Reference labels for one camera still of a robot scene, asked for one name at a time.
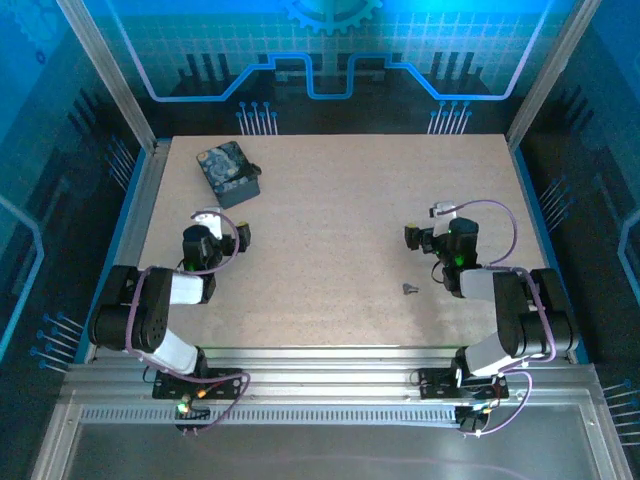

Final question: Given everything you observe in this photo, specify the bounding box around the aluminium side rail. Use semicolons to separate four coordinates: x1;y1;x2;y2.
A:
82;139;174;364

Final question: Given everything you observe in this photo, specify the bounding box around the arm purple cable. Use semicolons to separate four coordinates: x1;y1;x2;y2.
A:
447;199;559;439
127;209;251;437

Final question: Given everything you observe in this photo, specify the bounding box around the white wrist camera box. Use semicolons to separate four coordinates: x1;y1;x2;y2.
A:
191;206;225;241
429;200;456;237

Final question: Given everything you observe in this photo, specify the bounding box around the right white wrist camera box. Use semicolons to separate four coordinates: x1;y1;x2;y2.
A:
429;200;456;237

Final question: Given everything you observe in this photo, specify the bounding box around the grey metal front panel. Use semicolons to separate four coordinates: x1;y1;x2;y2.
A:
32;399;629;480

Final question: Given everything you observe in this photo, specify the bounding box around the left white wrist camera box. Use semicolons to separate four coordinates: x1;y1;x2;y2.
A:
191;206;225;241

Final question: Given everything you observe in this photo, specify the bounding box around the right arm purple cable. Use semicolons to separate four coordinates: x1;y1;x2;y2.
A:
447;199;559;439

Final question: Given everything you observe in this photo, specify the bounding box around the small black controller board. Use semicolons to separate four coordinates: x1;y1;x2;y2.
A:
173;393;211;436
456;401;501;435

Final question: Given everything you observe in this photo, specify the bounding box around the grey slotted cable duct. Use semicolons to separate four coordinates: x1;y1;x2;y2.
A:
79;406;459;426

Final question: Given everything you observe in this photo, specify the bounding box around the aluminium frame post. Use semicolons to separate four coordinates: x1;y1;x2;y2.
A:
56;0;159;152
504;0;602;149

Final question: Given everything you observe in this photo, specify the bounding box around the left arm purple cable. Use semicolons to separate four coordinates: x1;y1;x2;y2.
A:
127;209;251;437

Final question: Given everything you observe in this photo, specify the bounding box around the blue table side trim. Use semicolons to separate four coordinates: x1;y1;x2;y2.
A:
74;147;151;364
510;143;590;365

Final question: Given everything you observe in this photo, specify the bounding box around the dark starry night tin box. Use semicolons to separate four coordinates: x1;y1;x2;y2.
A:
195;141;263;211

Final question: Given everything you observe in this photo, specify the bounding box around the aluminium front rail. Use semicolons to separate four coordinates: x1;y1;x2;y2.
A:
59;347;601;409

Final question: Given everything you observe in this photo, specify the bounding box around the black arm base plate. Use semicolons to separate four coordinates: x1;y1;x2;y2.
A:
152;368;244;401
417;367;510;401

